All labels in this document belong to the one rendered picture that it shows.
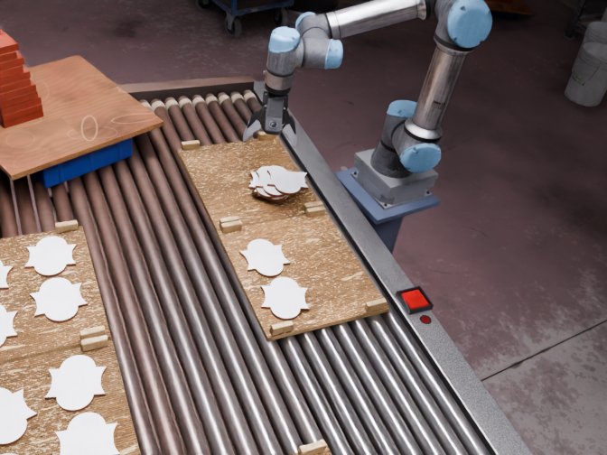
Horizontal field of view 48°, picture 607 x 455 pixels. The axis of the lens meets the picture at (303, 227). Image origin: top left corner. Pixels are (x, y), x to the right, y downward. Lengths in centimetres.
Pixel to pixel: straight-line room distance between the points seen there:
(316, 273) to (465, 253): 178
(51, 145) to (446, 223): 224
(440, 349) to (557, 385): 140
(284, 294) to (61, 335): 56
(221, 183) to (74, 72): 67
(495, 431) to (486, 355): 143
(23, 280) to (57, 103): 68
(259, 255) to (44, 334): 59
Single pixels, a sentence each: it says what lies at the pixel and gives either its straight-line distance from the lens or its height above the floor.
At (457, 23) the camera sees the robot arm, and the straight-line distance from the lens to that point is 183.
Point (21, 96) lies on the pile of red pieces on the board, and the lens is 217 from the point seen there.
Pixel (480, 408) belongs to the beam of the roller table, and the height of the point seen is 92.
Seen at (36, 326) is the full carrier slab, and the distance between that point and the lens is 173.
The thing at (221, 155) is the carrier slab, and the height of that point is 94.
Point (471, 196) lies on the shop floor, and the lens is 395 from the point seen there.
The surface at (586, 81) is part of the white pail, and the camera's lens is 524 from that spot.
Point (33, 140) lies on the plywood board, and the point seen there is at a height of 104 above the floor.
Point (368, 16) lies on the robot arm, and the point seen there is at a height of 149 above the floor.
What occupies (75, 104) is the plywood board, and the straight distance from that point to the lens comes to 228.
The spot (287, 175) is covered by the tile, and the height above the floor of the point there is 100.
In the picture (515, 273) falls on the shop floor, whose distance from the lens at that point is 356.
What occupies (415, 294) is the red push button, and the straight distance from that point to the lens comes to 189.
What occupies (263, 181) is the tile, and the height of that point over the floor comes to 99.
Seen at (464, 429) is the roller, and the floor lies 92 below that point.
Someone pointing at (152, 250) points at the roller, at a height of 92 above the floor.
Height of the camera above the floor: 224
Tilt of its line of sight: 41 degrees down
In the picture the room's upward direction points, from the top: 10 degrees clockwise
